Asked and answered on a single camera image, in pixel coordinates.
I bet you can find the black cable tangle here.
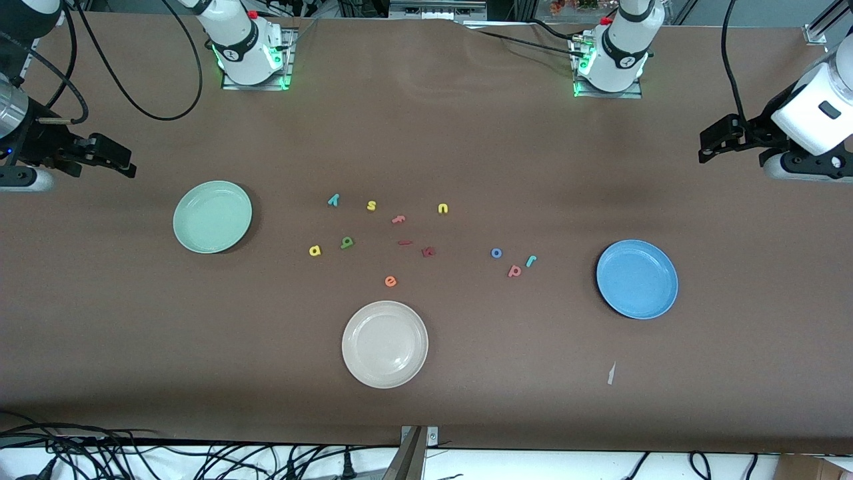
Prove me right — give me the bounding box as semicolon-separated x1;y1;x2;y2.
0;410;401;480

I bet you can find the orange pink decoration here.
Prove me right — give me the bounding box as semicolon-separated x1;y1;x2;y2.
550;0;617;15

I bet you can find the cardboard box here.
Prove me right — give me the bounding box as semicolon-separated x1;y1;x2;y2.
775;453;853;480

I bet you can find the black cable on table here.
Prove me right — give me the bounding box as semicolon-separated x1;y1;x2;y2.
460;20;588;61

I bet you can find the green plate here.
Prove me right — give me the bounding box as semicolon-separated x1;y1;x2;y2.
173;180;254;255

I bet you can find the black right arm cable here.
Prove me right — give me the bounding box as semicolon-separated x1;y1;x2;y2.
20;0;204;127

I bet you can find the grey metal beam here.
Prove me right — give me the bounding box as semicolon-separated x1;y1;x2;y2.
381;427;427;480

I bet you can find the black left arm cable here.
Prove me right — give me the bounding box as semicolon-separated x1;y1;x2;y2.
720;0;747;127

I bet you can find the beige plate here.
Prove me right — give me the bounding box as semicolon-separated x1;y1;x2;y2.
341;301;429;389

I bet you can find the small metal bracket plate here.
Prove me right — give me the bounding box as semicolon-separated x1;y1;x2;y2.
400;425;440;446

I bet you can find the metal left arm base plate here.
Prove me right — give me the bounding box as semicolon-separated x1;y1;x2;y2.
572;32;644;100

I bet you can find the grey metal box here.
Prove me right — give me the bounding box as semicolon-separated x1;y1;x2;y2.
389;0;488;21

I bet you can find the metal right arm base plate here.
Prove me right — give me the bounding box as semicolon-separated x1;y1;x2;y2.
221;28;295;91

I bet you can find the aluminium frame profile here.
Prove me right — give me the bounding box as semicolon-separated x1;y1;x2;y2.
803;0;853;46

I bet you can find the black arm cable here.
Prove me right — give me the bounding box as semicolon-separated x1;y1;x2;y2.
20;0;204;127
720;0;747;127

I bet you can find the blue plate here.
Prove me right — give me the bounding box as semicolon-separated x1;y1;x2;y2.
596;239;679;320

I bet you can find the brown table cover sheet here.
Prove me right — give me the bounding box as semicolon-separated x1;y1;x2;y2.
0;10;853;455

